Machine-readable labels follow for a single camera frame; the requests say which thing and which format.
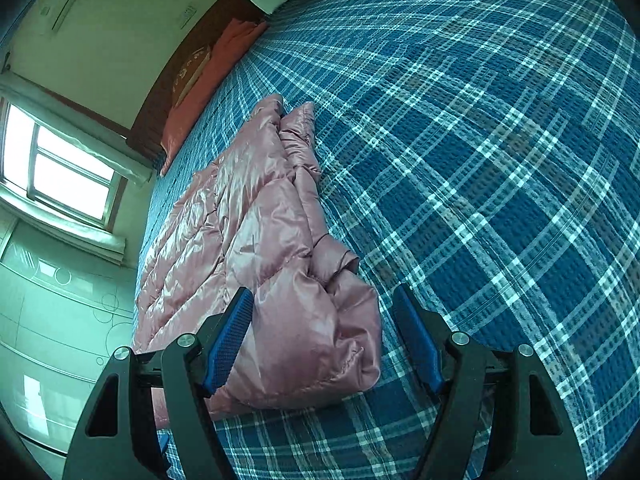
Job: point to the bed with blue plaid sheet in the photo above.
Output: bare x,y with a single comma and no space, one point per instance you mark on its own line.
475,160

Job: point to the glass door wardrobe with circles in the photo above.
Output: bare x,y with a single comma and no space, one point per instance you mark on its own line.
45,330

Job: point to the brown printed cushion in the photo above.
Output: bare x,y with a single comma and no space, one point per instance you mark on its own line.
190,75

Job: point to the window with wooden sill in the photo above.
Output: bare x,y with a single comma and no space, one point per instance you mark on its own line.
55,170

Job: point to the folded orange quilt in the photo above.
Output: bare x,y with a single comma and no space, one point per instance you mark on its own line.
215,75

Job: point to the pink puffer jacket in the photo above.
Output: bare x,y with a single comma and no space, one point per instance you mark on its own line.
250,240

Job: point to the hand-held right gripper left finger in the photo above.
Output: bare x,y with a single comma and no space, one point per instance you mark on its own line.
230,340

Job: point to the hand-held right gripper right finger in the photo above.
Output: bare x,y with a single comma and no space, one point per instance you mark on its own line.
417,340

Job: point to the wooden headboard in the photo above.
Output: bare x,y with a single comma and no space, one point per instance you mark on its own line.
155,110

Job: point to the white wall socket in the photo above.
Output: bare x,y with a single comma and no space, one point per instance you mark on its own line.
189,15

